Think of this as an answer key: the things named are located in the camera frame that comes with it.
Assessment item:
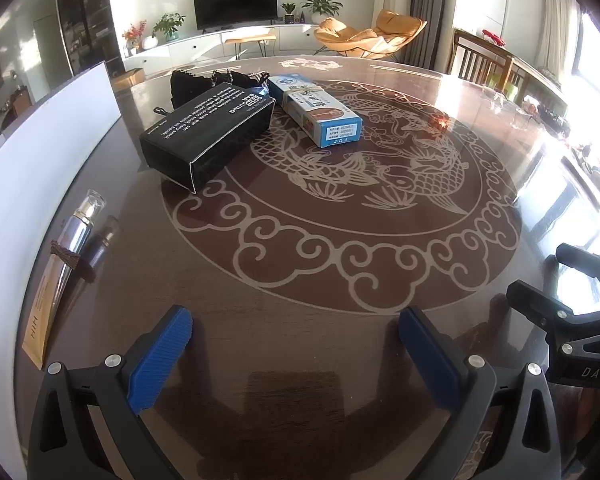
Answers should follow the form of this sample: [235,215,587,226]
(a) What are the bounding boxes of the wooden side table black legs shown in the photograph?
[224,30,279,59]

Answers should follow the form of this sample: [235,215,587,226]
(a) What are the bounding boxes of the black lace fabric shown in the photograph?
[169,69,271,109]

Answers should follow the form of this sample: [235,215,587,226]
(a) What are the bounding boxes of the brown cardboard box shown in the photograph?
[114,67,146,91]

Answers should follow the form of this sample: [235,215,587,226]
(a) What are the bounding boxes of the black flat television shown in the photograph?
[192,0,279,31]

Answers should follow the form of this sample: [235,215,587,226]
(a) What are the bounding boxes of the large leafy potted plant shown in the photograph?
[300,0,344,25]

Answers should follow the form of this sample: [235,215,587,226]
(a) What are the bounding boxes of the orange lounge chair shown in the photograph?
[314,16,381,59]
[367,9,429,59]

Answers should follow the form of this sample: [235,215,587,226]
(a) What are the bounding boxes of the blue and white medicine box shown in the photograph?
[267,75,364,150]

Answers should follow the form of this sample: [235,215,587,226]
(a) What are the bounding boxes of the dark glass display cabinet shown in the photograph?
[55,0,119,79]

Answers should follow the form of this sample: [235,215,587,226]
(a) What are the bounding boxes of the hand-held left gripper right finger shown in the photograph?
[398,306,563,480]

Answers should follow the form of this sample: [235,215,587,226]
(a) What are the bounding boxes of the white television cabinet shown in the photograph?
[122,22,331,76]

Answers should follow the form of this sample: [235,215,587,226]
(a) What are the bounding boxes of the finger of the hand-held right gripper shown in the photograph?
[506,280,600,361]
[555,242,600,307]

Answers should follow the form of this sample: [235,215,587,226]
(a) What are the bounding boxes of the brown wooden chair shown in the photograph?
[450,29,514,94]

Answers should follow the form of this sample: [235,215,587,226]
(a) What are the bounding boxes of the brown hair tie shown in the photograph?
[50,241,83,267]

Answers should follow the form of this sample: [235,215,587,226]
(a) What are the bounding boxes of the large white cardboard box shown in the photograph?
[0,60,124,441]

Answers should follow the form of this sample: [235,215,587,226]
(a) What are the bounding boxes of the red flowers in vase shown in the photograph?
[121,20,149,56]

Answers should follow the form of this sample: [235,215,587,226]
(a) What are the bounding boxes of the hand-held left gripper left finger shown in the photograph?
[27,305,194,480]

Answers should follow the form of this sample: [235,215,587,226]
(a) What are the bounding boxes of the grey curtain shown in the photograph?
[410,0,459,69]

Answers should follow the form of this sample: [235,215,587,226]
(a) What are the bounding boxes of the gold cosmetic tube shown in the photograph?
[21,189,107,371]

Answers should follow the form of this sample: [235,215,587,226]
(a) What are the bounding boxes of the dark patterned wooden desktop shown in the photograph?
[12,55,600,480]

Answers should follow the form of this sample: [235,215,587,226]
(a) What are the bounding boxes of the black box with white print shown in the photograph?
[139,85,277,195]

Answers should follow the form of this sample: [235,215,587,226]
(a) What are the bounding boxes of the green potted plant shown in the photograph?
[152,12,187,43]

